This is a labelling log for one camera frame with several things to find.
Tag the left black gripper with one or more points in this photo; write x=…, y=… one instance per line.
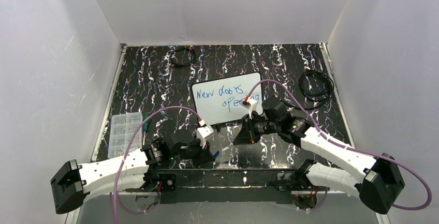
x=199, y=151

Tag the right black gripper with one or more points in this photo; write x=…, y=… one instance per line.
x=249, y=130

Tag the white whiteboard black frame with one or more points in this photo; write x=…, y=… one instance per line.
x=219, y=101

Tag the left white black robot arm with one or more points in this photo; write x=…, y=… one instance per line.
x=74, y=183

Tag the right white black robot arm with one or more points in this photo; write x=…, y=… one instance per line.
x=375, y=180

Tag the clear plastic parts box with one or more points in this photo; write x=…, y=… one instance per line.
x=122, y=129

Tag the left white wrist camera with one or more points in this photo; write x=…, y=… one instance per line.
x=204, y=133

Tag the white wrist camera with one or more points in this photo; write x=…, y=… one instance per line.
x=250, y=105
x=204, y=133

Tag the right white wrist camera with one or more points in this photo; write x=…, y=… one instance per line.
x=250, y=105

